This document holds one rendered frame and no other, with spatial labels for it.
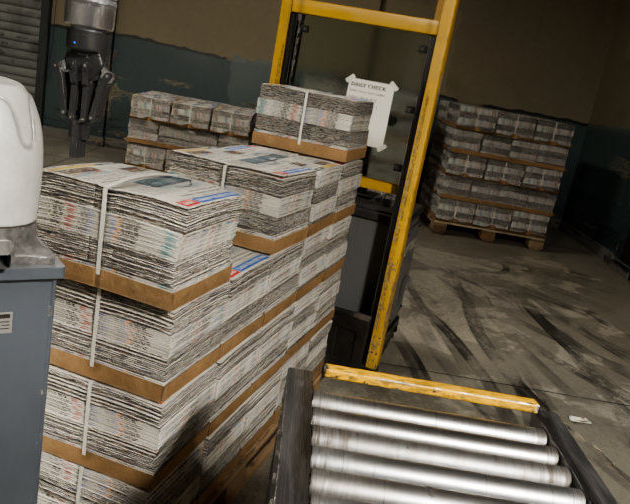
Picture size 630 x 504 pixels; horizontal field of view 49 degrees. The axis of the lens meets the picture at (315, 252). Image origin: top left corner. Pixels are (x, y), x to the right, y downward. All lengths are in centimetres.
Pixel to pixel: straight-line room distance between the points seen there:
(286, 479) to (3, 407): 49
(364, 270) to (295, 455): 223
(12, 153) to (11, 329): 28
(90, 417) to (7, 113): 84
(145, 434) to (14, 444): 43
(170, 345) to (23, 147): 59
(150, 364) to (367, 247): 185
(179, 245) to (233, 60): 714
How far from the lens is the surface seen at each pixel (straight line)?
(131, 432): 168
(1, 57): 922
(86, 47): 136
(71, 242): 157
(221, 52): 854
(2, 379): 124
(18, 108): 115
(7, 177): 114
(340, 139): 252
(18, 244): 118
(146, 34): 871
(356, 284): 330
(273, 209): 197
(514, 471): 126
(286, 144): 258
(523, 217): 724
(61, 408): 177
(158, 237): 145
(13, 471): 134
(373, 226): 323
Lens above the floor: 138
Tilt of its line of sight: 15 degrees down
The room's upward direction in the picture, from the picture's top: 11 degrees clockwise
